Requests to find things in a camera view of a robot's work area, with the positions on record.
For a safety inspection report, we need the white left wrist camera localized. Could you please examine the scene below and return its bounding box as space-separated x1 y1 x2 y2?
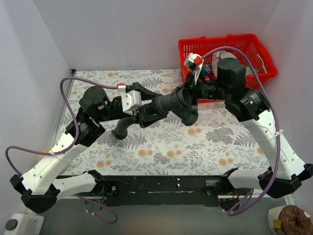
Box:
117 83 142 116

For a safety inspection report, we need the green netted melon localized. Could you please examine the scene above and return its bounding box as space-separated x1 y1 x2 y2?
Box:
246 54 267 76

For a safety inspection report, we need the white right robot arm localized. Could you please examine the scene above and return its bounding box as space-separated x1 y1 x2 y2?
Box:
184 55 313 198

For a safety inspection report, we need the black corrugated hose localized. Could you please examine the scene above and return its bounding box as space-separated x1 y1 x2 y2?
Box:
112 96 162 141

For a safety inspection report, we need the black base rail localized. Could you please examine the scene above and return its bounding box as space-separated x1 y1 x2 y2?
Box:
83 175 243 206

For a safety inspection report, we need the white grey button device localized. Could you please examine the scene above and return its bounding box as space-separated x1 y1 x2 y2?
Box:
4 213 44 235

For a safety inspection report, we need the floral table mat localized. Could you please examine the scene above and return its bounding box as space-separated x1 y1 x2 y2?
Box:
56 68 273 176

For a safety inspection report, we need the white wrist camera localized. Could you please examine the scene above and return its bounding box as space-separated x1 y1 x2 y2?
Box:
117 83 142 116
184 53 203 85

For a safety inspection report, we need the crumpled grey paper bag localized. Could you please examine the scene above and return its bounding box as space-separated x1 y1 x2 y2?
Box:
211 50 227 77

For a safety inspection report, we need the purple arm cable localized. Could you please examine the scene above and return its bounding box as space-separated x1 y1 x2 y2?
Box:
201 46 280 216
4 77 118 224

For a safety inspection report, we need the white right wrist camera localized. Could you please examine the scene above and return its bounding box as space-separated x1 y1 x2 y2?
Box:
184 53 203 85

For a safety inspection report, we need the beige tape roll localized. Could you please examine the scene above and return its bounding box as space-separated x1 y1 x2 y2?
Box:
38 146 69 175

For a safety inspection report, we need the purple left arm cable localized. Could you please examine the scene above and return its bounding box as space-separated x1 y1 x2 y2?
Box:
4 77 118 224

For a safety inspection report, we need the red plastic basket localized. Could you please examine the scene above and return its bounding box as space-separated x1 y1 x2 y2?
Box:
178 33 279 104

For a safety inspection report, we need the colourful snack packet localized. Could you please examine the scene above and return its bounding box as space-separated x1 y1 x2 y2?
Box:
202 64 214 75

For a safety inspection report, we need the brown item in white cup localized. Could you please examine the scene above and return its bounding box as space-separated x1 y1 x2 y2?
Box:
268 205 313 235

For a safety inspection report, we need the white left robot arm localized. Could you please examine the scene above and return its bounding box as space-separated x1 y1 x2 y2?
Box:
10 83 166 213

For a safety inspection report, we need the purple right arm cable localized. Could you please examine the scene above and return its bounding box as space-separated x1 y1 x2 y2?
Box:
201 46 280 216

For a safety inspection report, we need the grey tee pipe fitting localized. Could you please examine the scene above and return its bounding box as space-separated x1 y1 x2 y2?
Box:
155 87 199 126

